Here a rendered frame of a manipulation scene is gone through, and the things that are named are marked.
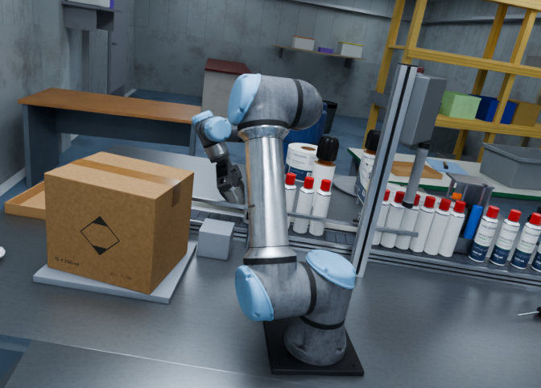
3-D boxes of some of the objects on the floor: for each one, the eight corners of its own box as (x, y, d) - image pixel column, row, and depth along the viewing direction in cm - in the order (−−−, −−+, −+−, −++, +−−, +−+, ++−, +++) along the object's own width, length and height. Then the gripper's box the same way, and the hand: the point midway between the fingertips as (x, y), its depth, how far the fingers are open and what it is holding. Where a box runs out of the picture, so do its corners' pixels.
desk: (53, 163, 418) (51, 87, 392) (195, 176, 441) (201, 106, 416) (22, 188, 350) (17, 99, 324) (191, 203, 374) (198, 121, 348)
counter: (238, 103, 943) (244, 63, 913) (246, 127, 711) (253, 75, 681) (204, 98, 929) (207, 57, 899) (200, 121, 698) (204, 68, 668)
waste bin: (320, 134, 748) (325, 104, 730) (304, 128, 781) (309, 99, 763) (336, 134, 774) (342, 105, 755) (321, 128, 806) (326, 100, 788)
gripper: (233, 146, 146) (255, 199, 152) (209, 155, 147) (233, 207, 154) (229, 153, 138) (253, 208, 144) (204, 162, 139) (229, 216, 145)
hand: (240, 208), depth 146 cm, fingers closed, pressing on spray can
